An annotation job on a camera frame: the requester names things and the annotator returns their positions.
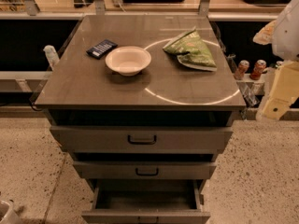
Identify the grey drawer cabinet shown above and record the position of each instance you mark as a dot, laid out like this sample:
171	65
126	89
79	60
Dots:
83	91

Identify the white object bottom left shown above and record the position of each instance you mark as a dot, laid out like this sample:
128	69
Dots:
8	214

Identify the green chip bag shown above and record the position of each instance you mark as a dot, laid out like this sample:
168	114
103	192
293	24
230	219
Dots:
191	51

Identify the grey bottom drawer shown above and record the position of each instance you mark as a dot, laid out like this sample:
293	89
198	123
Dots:
146	202

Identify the red soda can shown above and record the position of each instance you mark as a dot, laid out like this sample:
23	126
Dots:
241	69

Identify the white bowl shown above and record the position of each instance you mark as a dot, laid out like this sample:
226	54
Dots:
128	61

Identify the white bottle left side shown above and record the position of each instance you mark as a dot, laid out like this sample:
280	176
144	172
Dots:
51	55

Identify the orange soda can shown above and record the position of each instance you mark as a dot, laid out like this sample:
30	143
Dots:
258	68

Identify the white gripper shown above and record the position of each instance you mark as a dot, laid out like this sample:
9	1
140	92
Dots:
287	36

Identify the dark blue snack packet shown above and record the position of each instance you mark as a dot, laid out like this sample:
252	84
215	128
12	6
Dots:
101	49

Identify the grey middle drawer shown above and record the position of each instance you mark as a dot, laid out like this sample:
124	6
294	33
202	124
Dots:
144	170

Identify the grey drawer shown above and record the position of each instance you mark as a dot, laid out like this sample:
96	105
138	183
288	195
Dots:
146	202
145	140
144	170

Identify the grey top drawer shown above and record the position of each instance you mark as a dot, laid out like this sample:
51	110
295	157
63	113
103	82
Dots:
145	140

